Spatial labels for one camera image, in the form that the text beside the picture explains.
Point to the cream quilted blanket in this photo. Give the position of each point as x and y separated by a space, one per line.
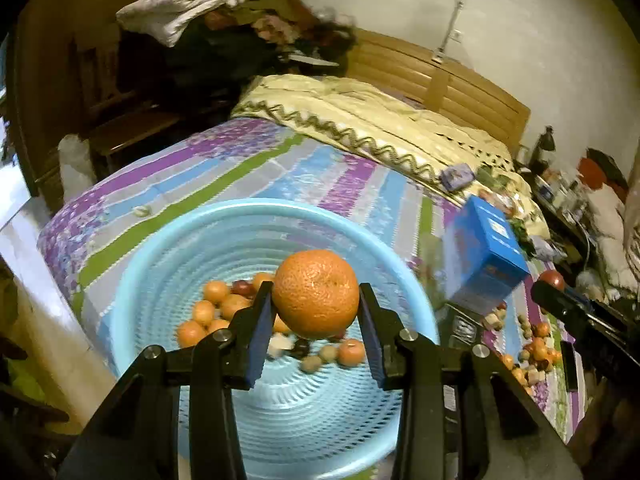
375 110

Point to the green leafy bundle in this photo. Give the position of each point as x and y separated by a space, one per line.
521 232

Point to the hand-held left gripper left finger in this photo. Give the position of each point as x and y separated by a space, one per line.
259 345

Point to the wooden chair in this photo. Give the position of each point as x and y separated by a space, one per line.
130 130

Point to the small purple packet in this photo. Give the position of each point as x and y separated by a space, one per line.
456 176

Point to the dark glossy bag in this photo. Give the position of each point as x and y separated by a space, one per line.
462 327

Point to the small red fruit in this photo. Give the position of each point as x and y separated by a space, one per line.
552 279

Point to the cluttered nightstand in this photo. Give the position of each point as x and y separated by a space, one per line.
565 195

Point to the pile of dark clothes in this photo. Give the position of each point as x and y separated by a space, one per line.
210 65

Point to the dark bottle on nightstand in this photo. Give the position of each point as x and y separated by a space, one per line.
546 137

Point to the light blue plastic basket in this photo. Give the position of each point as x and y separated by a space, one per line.
200 240

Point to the white plush cloth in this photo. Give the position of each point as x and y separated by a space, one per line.
612 230

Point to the small lilac pouch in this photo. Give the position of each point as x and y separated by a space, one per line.
542 247

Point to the red cloth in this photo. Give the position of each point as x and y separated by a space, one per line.
592 170

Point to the blue cardboard box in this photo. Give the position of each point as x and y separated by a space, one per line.
480 260

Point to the person's right forearm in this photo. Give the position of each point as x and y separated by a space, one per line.
610 425

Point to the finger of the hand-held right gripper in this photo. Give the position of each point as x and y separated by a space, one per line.
555 302

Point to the scatter of mixed small fruits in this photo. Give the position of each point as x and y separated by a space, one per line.
540 331

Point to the heap of mixed small fruits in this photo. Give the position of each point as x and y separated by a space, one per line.
216 291

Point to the large orange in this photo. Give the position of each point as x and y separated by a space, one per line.
315 292

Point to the wooden headboard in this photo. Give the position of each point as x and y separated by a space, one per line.
400 65

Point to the white cloth bundle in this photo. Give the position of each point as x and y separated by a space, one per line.
190 0

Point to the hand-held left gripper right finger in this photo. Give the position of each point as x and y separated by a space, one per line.
375 355

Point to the white plastic bag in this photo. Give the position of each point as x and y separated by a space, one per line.
75 165

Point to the wooden wardrobe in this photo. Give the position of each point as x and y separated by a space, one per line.
45 60

